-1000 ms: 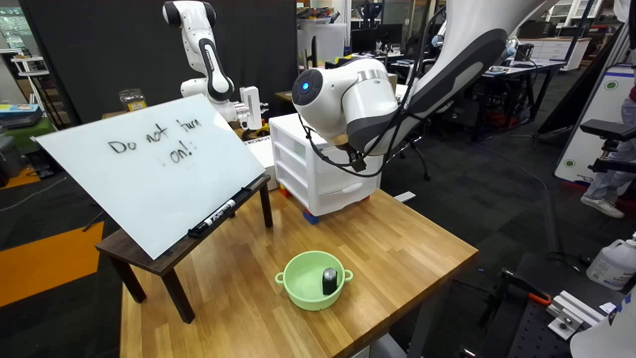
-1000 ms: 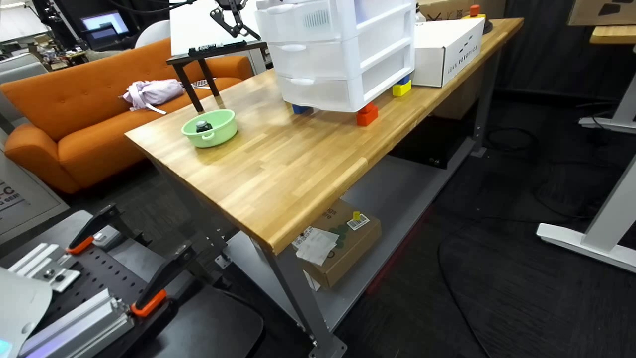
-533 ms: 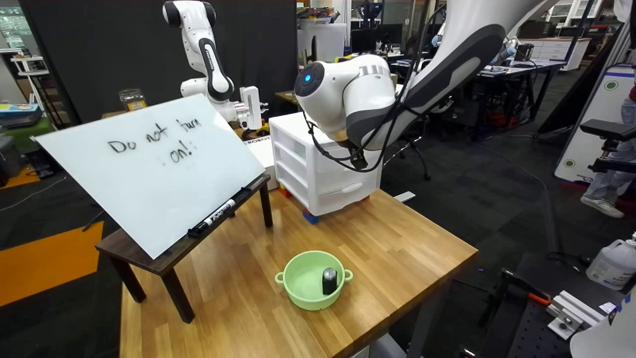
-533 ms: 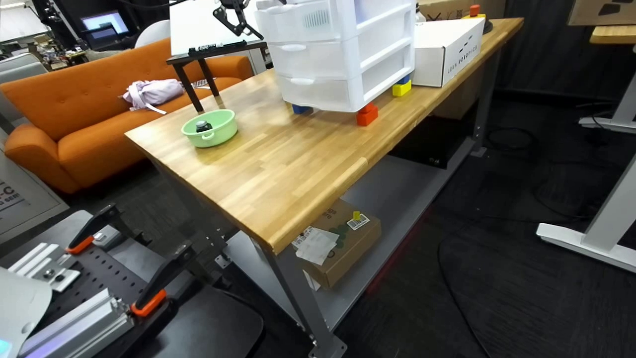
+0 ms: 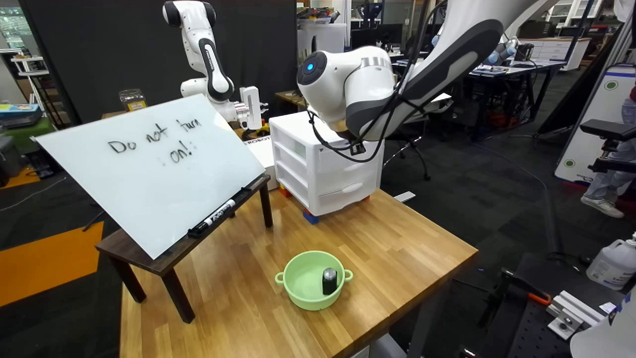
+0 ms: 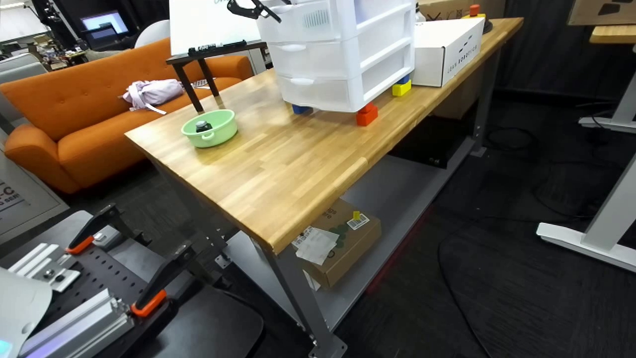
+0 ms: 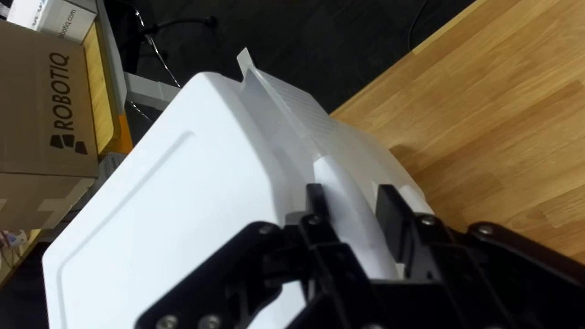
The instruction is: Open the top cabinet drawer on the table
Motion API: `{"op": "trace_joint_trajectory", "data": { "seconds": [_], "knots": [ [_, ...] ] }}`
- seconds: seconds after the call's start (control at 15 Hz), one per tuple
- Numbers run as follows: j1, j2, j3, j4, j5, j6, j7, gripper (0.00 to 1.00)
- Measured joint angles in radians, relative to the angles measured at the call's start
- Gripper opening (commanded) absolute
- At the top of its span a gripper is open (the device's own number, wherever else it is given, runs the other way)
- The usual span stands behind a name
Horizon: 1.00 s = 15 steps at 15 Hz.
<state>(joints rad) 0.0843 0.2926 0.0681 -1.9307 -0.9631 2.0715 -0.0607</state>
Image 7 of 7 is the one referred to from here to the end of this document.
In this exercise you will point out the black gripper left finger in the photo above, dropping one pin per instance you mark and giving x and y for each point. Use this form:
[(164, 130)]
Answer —
[(261, 274)]

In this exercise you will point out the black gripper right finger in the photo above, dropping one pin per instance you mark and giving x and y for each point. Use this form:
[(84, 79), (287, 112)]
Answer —
[(481, 274)]

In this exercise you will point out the white desk leg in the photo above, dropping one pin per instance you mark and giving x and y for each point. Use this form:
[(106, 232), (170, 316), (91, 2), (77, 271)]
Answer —
[(148, 92)]

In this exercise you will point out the brown Robotiq cardboard box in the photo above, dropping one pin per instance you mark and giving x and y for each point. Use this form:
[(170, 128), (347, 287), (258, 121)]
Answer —
[(42, 103)]

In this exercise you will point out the white cardboard box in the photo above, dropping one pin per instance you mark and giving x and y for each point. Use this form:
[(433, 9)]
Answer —
[(55, 15)]

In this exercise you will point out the white plastic drawer cabinet frame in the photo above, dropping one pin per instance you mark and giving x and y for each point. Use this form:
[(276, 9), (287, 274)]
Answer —
[(164, 201)]

